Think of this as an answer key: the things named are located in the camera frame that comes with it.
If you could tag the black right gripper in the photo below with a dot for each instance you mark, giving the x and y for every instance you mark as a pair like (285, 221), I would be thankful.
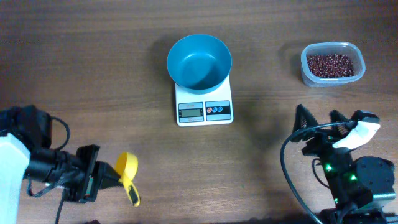
(321, 142)

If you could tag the yellow plastic measuring scoop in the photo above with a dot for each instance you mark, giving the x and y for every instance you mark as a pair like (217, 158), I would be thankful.
(126, 167)

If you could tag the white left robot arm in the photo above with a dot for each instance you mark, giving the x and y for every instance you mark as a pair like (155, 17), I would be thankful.
(26, 153)

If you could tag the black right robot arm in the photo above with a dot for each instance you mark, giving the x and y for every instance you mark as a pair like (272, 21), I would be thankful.
(360, 187)

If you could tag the white digital kitchen scale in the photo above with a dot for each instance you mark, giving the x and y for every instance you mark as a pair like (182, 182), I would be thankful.
(212, 108)

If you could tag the blue plastic bowl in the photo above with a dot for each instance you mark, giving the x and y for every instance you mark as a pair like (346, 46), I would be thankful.
(199, 63)

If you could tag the red adzuki beans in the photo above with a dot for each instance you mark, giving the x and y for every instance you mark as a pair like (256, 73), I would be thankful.
(330, 66)

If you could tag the clear plastic food container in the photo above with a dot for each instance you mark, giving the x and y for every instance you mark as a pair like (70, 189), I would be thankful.
(325, 48)

